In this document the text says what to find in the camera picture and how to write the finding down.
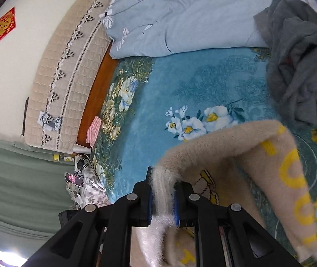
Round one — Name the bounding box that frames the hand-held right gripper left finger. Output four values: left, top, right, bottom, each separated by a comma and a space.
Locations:
26, 166, 155, 267

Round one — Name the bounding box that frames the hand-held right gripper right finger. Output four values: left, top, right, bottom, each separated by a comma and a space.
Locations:
174, 181, 303, 267

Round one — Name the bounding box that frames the beige fleece garment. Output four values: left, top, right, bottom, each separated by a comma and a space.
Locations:
132, 119, 317, 267

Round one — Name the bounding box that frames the grey floral cloth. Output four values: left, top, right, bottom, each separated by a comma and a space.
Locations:
67, 170, 112, 209

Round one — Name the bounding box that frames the phone with lit screen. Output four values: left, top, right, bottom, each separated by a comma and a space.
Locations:
65, 172, 84, 187

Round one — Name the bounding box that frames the white cylinder container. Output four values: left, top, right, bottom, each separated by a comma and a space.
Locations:
74, 144, 92, 155

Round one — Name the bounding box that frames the pink checkered cloth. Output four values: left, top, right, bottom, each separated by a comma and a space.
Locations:
87, 116, 102, 148

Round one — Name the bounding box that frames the teal floral blanket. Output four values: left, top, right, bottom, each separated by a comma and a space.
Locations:
88, 46, 317, 267

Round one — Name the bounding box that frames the beige quilted headboard cover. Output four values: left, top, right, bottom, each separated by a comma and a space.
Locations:
22, 0, 128, 153

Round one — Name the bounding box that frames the light blue floral pillow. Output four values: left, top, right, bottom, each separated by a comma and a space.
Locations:
104, 0, 317, 59

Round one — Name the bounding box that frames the grey garment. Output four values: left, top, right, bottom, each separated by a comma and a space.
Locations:
253, 0, 317, 125

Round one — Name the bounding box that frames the black charger cable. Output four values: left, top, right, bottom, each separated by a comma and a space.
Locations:
75, 157, 91, 171

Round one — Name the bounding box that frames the wooden bed frame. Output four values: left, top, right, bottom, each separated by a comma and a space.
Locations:
76, 43, 118, 149

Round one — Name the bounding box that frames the red wall decoration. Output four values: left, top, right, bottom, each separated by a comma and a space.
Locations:
0, 7, 16, 48

